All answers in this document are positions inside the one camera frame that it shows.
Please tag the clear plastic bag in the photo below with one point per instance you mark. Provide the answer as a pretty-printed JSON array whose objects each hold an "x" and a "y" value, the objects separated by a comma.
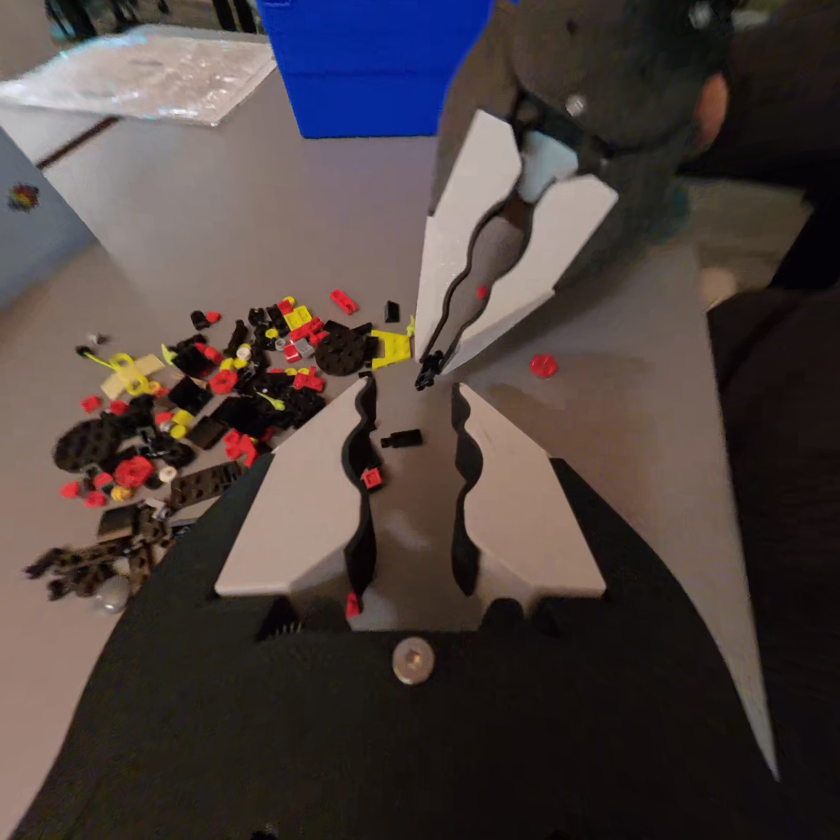
[{"x": 144, "y": 72}]

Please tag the light blue instruction booklet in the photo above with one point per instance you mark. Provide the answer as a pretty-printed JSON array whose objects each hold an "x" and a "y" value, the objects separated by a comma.
[{"x": 39, "y": 249}]

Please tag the black round lego plate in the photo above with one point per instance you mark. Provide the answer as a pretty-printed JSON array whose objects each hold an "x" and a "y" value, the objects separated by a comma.
[{"x": 341, "y": 351}]

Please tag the red half-round lego tile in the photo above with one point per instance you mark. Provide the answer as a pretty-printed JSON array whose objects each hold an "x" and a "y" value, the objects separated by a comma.
[{"x": 543, "y": 365}]

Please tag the black lego slope tile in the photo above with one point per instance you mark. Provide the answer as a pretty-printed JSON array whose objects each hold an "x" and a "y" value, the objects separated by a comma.
[{"x": 392, "y": 312}]

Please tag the blue plastic bin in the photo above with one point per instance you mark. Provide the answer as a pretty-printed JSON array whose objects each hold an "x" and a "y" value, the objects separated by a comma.
[{"x": 367, "y": 65}]

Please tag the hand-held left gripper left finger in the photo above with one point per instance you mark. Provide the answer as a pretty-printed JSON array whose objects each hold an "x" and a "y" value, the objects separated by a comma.
[{"x": 295, "y": 518}]

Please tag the black lego hinge plate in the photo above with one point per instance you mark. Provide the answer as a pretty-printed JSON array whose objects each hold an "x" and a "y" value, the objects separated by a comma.
[{"x": 430, "y": 371}]

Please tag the yellow lego wedge plate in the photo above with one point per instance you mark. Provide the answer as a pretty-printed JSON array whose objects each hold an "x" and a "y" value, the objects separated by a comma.
[{"x": 392, "y": 351}]

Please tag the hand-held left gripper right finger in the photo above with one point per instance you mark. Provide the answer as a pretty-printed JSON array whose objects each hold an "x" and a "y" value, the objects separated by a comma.
[{"x": 525, "y": 525}]

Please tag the person's pale shoe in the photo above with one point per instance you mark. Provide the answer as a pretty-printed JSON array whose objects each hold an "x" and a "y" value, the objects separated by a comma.
[{"x": 718, "y": 283}]

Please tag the person's right forearm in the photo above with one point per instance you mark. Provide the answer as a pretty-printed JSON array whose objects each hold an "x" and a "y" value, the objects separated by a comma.
[{"x": 787, "y": 98}]

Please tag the pile of loose lego pieces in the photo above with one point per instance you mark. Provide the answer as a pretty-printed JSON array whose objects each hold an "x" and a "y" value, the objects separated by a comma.
[{"x": 190, "y": 394}]

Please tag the person's right hand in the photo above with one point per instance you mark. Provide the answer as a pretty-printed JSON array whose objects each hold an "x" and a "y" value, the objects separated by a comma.
[{"x": 712, "y": 111}]

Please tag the red lego clip plate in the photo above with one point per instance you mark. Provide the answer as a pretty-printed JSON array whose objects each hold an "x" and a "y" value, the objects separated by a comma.
[{"x": 344, "y": 302}]

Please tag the small black lego brick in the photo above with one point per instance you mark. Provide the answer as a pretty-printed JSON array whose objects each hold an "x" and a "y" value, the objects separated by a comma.
[{"x": 401, "y": 438}]

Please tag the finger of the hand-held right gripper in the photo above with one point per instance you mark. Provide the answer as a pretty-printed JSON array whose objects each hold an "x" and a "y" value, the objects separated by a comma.
[
  {"x": 551, "y": 256},
  {"x": 459, "y": 229}
]

